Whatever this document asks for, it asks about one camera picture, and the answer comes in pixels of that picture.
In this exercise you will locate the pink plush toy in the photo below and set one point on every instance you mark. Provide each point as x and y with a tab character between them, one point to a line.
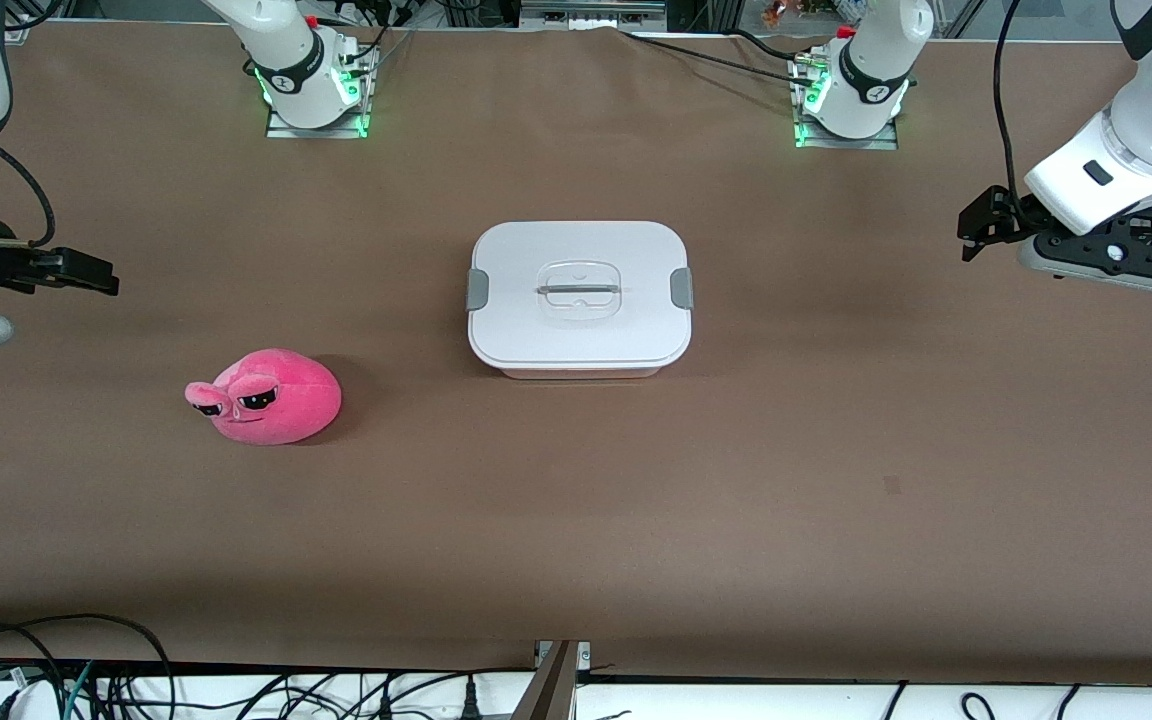
286	395

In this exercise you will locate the white box lid grey clips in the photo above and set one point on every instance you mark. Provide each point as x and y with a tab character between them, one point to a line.
536	340

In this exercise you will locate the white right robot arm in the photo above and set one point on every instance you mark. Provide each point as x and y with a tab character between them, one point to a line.
286	60

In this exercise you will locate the pink translucent plastic box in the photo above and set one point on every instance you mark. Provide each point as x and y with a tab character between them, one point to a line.
576	373

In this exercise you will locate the colourful background items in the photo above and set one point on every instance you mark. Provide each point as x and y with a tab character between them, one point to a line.
816	10

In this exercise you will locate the brown table cover sheet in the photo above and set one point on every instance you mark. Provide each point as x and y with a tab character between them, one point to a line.
576	520

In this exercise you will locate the white bench board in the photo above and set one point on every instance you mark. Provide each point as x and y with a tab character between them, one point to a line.
736	705

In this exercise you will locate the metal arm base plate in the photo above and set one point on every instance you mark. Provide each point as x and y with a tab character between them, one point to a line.
316	132
866	143

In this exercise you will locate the aluminium frame corner bracket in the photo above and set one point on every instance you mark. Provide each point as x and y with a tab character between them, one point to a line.
16	36

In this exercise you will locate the aluminium frame bar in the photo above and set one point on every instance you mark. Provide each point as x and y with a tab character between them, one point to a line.
586	10

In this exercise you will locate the aluminium profile post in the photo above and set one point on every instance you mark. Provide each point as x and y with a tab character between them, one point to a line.
551	690

